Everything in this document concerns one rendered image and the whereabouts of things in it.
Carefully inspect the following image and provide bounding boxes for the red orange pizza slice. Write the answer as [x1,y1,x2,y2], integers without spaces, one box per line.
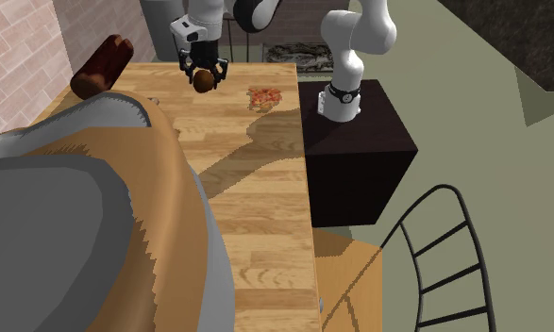
[245,86,284,114]

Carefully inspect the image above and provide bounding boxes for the dark red-brown log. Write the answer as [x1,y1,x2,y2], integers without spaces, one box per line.
[69,33,136,101]

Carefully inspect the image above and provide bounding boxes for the dark robot stand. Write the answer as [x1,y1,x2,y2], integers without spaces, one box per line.
[297,78,419,229]

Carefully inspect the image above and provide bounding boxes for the brown round ball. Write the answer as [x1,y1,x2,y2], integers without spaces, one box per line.
[193,68,216,94]

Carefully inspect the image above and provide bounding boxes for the large grey and brown bowl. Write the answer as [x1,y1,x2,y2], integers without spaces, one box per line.
[0,90,237,332]

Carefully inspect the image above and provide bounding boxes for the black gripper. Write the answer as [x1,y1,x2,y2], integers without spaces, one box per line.
[177,40,229,91]

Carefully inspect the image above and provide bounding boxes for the black wire chair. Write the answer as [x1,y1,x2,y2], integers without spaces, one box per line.
[378,183,498,332]

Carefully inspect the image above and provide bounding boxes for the grey patterned rug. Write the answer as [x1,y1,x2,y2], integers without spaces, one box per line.
[262,41,336,74]

